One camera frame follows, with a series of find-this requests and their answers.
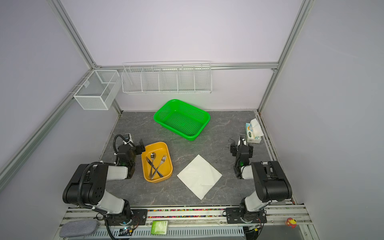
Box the silver spoon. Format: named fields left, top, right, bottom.
left=150, top=152, right=156, bottom=180

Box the silver fork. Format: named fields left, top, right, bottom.
left=153, top=155, right=167, bottom=179

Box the white paper napkin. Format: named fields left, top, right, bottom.
left=177, top=155, right=222, bottom=200

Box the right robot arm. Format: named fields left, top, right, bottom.
left=226, top=143, right=293, bottom=224

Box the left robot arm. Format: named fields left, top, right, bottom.
left=63, top=134, right=146, bottom=226

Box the tissue box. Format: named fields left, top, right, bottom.
left=246, top=119, right=264, bottom=144

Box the yellow plastic tray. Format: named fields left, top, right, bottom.
left=142, top=142, right=173, bottom=183

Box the green plastic basket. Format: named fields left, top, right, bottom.
left=154, top=99, right=211, bottom=141

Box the white mesh box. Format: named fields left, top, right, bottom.
left=74, top=70, right=122, bottom=111

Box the green card box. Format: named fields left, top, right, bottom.
left=151, top=221, right=169, bottom=235

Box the grey cloth pad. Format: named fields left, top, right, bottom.
left=59, top=220, right=99, bottom=238

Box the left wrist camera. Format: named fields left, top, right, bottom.
left=123, top=134, right=135, bottom=147

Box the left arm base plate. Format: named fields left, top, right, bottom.
left=106, top=209, right=148, bottom=226

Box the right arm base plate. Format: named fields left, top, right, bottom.
left=224, top=207, right=267, bottom=224

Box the white wire rack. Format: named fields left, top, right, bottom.
left=122, top=61, right=213, bottom=94

